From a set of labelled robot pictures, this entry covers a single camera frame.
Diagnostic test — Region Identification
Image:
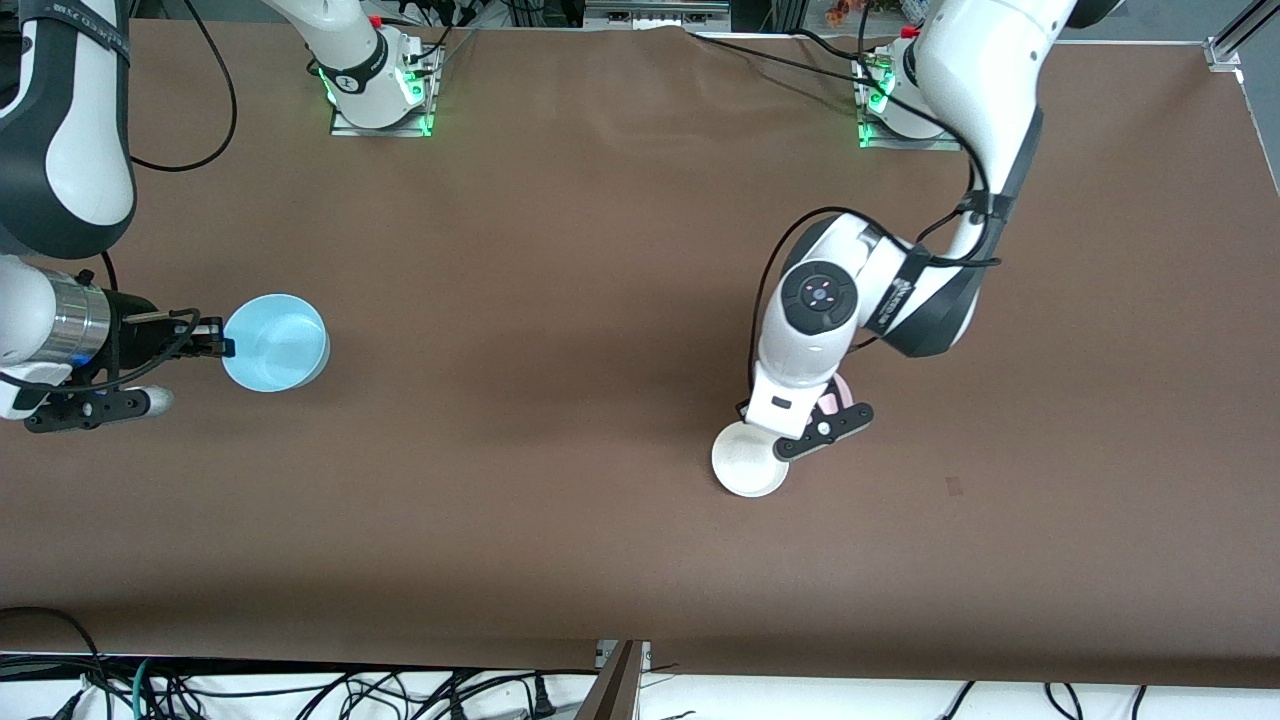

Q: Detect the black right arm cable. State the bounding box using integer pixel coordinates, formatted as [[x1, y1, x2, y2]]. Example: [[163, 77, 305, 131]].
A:
[[95, 0, 239, 391]]

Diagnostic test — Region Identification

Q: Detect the grey power strip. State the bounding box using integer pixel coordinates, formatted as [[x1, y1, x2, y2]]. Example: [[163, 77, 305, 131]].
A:
[[585, 0, 731, 31]]

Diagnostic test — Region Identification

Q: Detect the black base cable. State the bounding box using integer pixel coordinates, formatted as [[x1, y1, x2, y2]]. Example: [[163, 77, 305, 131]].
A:
[[685, 28, 886, 91]]

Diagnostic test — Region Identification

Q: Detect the brown table cover sheet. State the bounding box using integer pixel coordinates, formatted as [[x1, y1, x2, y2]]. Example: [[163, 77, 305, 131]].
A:
[[0, 18, 1280, 689]]

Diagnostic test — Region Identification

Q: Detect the aluminium corner profile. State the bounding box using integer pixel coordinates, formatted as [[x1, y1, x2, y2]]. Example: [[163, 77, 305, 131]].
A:
[[1205, 0, 1280, 71]]

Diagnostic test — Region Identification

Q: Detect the aluminium frame post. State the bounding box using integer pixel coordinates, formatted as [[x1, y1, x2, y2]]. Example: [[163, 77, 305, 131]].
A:
[[577, 640, 641, 720]]

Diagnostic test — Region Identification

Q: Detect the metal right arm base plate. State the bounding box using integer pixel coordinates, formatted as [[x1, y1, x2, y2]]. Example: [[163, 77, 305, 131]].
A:
[[330, 45, 436, 138]]

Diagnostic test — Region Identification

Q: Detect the white plastic bowl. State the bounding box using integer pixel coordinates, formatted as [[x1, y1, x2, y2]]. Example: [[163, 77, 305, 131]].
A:
[[711, 420, 791, 499]]

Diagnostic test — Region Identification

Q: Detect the pink plastic bowl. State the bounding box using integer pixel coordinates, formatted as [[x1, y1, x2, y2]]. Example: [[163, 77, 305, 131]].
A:
[[815, 373, 857, 419]]

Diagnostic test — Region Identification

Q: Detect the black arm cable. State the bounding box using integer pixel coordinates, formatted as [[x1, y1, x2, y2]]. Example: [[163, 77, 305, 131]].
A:
[[748, 0, 1003, 396], [95, 0, 239, 391]]

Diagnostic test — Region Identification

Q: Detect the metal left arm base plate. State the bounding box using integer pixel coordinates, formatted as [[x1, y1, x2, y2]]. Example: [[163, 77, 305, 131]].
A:
[[858, 55, 963, 151]]

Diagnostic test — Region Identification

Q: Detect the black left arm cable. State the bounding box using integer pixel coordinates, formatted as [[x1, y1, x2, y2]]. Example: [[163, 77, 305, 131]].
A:
[[748, 0, 1003, 396]]

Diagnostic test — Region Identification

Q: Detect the blue plastic bowl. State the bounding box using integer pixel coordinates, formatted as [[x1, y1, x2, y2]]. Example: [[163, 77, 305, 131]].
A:
[[221, 293, 331, 392]]

